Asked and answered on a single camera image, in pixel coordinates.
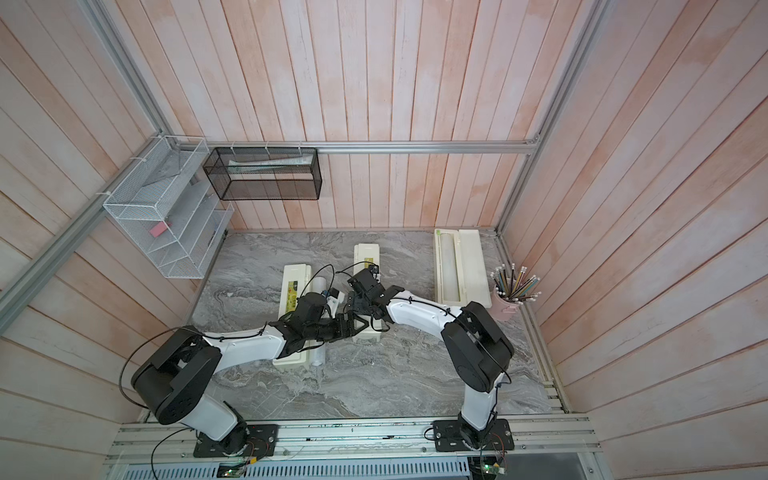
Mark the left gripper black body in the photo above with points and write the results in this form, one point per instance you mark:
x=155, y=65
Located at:
x=327, y=329

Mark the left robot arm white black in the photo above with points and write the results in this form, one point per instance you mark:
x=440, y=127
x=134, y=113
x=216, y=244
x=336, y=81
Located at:
x=174, y=380

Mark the white wire mesh shelf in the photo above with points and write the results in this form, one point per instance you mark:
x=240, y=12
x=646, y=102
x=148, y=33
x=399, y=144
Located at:
x=162, y=184

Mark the pink eraser block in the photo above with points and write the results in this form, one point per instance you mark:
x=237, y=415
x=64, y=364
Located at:
x=158, y=229

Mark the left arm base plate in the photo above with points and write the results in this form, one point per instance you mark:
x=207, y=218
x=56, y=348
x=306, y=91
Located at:
x=246, y=440

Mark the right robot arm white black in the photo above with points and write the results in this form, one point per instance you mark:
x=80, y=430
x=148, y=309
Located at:
x=478, y=349

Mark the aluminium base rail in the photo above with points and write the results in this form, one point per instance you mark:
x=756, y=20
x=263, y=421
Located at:
x=142, y=443

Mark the cream dispenser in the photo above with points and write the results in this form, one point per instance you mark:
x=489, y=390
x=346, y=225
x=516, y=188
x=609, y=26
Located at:
x=364, y=255
x=471, y=272
x=295, y=278

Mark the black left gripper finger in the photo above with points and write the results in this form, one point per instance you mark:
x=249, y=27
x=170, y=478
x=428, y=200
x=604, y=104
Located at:
x=350, y=322
x=348, y=335

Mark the black wire mesh basket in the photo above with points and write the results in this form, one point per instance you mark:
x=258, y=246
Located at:
x=264, y=173

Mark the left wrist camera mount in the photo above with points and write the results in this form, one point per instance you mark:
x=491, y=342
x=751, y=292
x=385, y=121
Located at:
x=335, y=301

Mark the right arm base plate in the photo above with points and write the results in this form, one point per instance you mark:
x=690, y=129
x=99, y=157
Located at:
x=459, y=436

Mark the pencil holder with pencils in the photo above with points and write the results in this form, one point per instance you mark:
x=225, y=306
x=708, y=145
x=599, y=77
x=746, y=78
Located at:
x=513, y=286

